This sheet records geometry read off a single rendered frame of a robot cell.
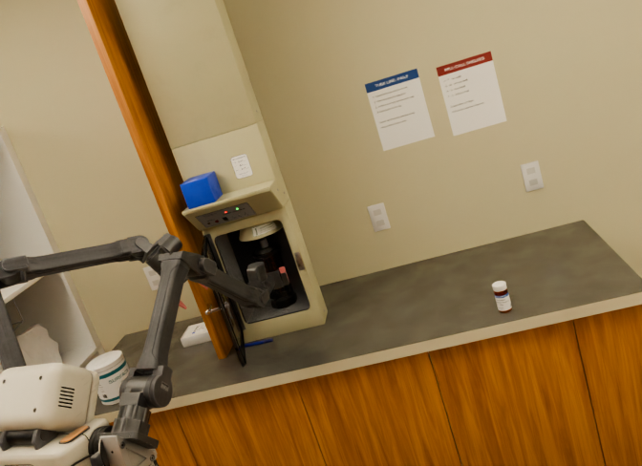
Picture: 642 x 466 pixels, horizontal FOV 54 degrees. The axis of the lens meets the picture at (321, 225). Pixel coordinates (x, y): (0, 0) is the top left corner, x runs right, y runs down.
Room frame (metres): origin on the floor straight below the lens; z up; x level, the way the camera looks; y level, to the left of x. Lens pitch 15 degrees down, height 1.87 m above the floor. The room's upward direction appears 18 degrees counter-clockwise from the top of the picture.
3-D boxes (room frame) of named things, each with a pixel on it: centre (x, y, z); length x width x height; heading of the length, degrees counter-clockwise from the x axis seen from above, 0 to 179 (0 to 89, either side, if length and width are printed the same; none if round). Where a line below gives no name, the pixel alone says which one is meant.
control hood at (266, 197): (2.12, 0.27, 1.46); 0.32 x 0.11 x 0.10; 79
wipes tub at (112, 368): (2.11, 0.89, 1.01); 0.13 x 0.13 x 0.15
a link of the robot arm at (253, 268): (2.03, 0.27, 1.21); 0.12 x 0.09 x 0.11; 157
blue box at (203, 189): (2.13, 0.35, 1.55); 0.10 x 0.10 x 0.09; 79
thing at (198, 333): (2.40, 0.59, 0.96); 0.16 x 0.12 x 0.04; 80
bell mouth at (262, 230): (2.27, 0.22, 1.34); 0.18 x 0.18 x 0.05
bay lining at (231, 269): (2.29, 0.23, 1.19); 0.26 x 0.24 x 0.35; 79
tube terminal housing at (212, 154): (2.30, 0.23, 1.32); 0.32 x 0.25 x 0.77; 79
